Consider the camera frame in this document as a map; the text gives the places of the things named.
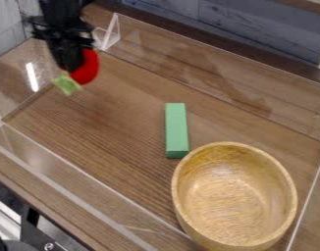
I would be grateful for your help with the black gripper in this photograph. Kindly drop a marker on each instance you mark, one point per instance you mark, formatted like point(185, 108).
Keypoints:
point(75, 31)

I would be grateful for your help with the red plush strawberry toy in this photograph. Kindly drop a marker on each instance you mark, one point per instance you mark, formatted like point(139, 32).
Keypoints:
point(70, 82)

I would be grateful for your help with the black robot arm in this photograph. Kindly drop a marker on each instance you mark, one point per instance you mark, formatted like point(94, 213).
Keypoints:
point(56, 11)

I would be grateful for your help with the green rectangular block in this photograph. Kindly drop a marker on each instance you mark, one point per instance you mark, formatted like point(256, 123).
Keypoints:
point(175, 131)

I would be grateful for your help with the wooden bowl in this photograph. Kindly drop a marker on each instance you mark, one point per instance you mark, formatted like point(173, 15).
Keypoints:
point(234, 197)

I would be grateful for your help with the clear acrylic enclosure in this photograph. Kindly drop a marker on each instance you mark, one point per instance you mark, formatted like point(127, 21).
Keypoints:
point(82, 155)

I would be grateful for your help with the black table frame bracket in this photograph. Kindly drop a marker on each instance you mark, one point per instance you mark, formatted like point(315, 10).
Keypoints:
point(32, 235)

